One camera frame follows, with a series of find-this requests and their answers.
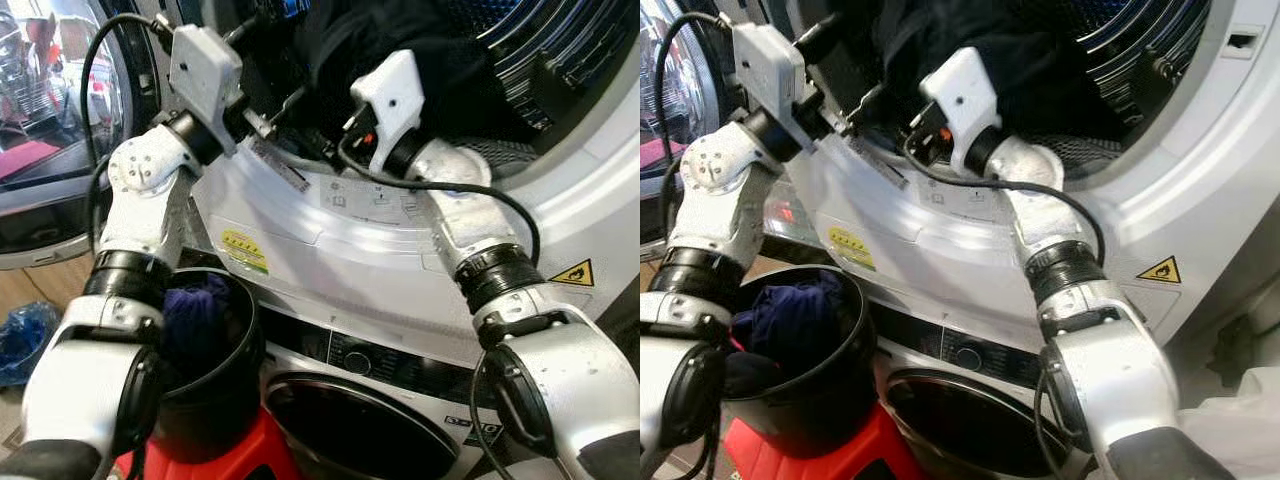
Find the red plastic stool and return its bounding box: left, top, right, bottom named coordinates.
left=115, top=410, right=301, bottom=480
left=722, top=405, right=931, bottom=480

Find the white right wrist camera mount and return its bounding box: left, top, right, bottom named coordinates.
left=350, top=50, right=428, bottom=176
left=920, top=47, right=1004, bottom=179

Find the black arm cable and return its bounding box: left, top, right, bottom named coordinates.
left=900, top=135, right=1107, bottom=269
left=335, top=130, right=544, bottom=267
left=652, top=10, right=736, bottom=241
left=78, top=12, right=176, bottom=256

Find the grey lint filter mesh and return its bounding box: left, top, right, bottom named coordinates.
left=465, top=138, right=541, bottom=176
left=1030, top=133, right=1126, bottom=181

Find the yellow rectangular sticker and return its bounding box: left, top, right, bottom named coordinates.
left=828, top=227, right=878, bottom=272
left=220, top=230, right=271, bottom=275

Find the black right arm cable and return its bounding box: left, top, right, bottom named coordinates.
left=335, top=130, right=544, bottom=267
left=900, top=135, right=1107, bottom=269

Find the blue plastic bag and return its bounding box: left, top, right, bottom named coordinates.
left=0, top=300, right=61, bottom=391

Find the white tumble dryer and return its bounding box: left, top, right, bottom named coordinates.
left=130, top=0, right=641, bottom=371
left=770, top=0, right=1280, bottom=351

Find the white washing machine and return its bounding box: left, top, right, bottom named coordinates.
left=228, top=300, right=601, bottom=480
left=868, top=320, right=1181, bottom=480

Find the dark washer badge sticker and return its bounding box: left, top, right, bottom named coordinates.
left=443, top=415, right=501, bottom=441

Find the small dark folded garment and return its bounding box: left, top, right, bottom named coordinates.
left=724, top=355, right=781, bottom=401

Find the dark glass washer door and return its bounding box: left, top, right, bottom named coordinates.
left=882, top=368, right=1051, bottom=480
left=262, top=372, right=463, bottom=480

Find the navy blue garment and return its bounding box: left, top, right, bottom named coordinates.
left=730, top=275, right=851, bottom=376
left=162, top=275, right=236, bottom=366

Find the large black garment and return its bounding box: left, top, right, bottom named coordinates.
left=870, top=0, right=1111, bottom=136
left=300, top=0, right=521, bottom=131

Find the yellow triangle warning sticker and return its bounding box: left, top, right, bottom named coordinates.
left=1137, top=255, right=1183, bottom=285
left=550, top=258, right=596, bottom=288

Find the round dryer door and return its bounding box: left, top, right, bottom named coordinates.
left=0, top=0, right=161, bottom=271
left=640, top=0, right=741, bottom=261

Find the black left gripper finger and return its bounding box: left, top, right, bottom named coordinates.
left=225, top=12, right=276, bottom=49
left=800, top=12, right=853, bottom=63

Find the black plastic bucket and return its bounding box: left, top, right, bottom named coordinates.
left=150, top=268, right=266, bottom=466
left=720, top=265, right=879, bottom=461

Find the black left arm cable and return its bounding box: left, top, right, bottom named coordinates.
left=78, top=12, right=176, bottom=256
left=652, top=10, right=736, bottom=241

